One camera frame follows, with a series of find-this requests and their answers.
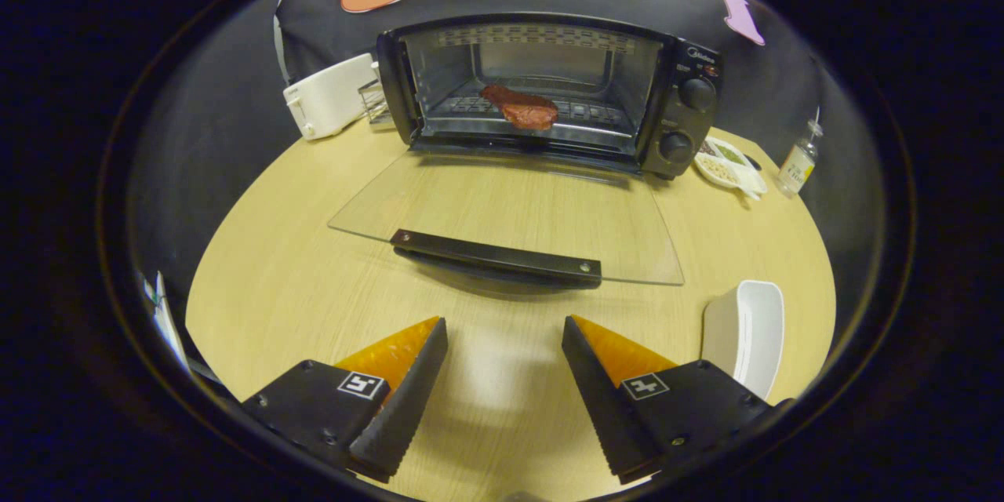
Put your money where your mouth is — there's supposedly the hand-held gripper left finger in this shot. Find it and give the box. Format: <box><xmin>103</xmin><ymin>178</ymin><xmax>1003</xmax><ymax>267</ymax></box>
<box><xmin>239</xmin><ymin>317</ymin><xmax>449</xmax><ymax>483</ymax></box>

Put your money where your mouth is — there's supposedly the small white rectangular tray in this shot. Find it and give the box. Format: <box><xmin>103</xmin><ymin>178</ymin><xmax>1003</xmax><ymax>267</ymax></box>
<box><xmin>700</xmin><ymin>280</ymin><xmax>785</xmax><ymax>401</ymax></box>

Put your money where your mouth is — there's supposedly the black toaster oven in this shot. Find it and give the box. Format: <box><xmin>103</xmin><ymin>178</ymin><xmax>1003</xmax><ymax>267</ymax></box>
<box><xmin>328</xmin><ymin>12</ymin><xmax>724</xmax><ymax>307</ymax></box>

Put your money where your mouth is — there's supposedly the red meat slice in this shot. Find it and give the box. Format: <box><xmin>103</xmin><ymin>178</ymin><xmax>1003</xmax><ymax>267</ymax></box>
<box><xmin>480</xmin><ymin>84</ymin><xmax>559</xmax><ymax>131</ymax></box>

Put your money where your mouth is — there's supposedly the clear glass bottle yellow label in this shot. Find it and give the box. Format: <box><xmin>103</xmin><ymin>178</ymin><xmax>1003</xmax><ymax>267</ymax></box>
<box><xmin>775</xmin><ymin>119</ymin><xmax>824</xmax><ymax>198</ymax></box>

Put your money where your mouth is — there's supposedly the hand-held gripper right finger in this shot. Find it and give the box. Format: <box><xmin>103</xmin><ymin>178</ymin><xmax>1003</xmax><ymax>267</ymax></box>
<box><xmin>562</xmin><ymin>315</ymin><xmax>789</xmax><ymax>485</ymax></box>

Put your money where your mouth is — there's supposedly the white bread toaster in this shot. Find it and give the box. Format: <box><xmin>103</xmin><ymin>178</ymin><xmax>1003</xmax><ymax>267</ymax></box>
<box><xmin>282</xmin><ymin>53</ymin><xmax>381</xmax><ymax>142</ymax></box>

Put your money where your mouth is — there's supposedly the chrome wire rack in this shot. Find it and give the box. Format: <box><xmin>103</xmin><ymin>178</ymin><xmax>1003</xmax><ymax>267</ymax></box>
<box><xmin>358</xmin><ymin>78</ymin><xmax>395</xmax><ymax>131</ymax></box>

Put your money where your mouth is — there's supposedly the white divided dish with beans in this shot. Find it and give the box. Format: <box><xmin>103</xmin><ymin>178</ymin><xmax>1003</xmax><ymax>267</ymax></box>
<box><xmin>694</xmin><ymin>137</ymin><xmax>769</xmax><ymax>201</ymax></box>

